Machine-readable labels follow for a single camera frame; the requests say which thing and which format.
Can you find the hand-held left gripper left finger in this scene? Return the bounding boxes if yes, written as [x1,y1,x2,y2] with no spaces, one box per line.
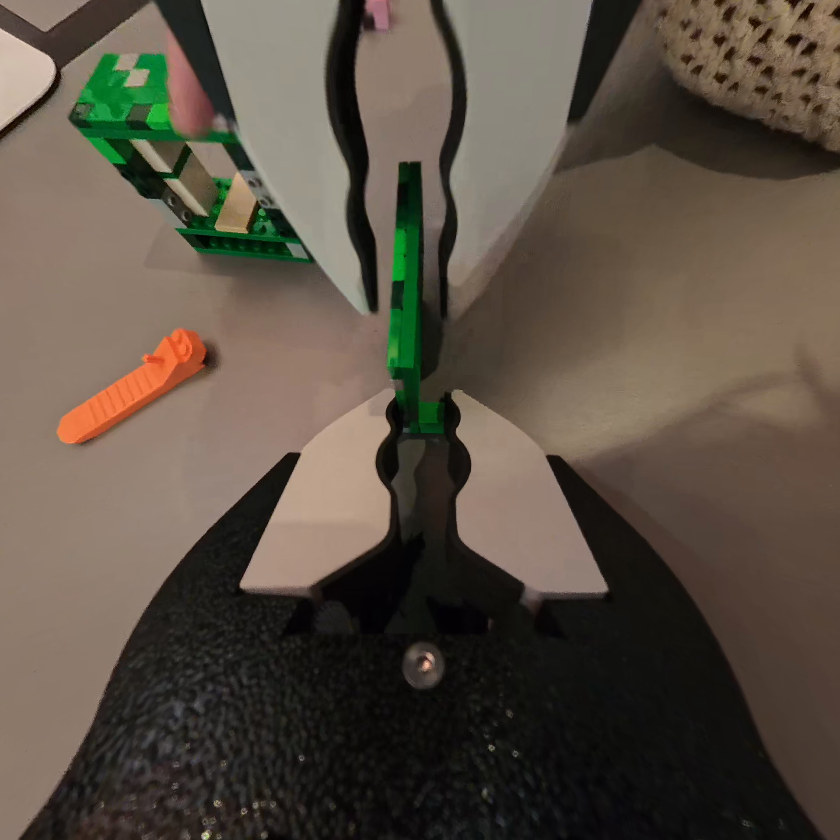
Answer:
[238,390,403,596]

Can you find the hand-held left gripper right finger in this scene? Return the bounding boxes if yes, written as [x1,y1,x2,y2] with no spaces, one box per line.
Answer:
[445,390,609,598]

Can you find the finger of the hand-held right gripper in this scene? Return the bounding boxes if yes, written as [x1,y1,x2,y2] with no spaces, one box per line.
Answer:
[430,0,595,320]
[199,0,379,317]

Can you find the green lego wall panel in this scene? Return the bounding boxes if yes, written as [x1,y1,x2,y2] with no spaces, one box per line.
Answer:
[386,161,425,434]

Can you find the green lego block structure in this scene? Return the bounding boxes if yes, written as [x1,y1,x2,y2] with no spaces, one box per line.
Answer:
[68,52,315,264]

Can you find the person's right hand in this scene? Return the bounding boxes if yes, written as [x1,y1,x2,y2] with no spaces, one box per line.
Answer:
[164,28,216,136]

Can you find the cream knit sweater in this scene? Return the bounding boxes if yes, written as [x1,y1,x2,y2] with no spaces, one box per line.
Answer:
[655,0,840,153]

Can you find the orange brick separator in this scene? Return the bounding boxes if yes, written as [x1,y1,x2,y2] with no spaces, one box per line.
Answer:
[56,328,208,446]

